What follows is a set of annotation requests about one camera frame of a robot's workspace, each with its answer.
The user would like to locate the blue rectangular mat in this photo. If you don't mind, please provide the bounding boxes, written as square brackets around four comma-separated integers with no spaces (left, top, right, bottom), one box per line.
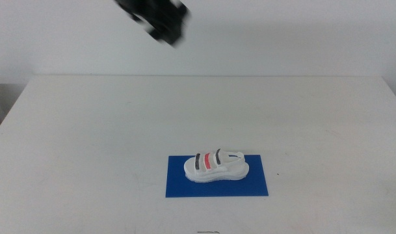
[165,154,269,198]

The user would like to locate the white sandal black red straps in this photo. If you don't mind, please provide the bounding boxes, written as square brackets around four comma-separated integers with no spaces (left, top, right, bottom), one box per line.
[183,148,250,183]

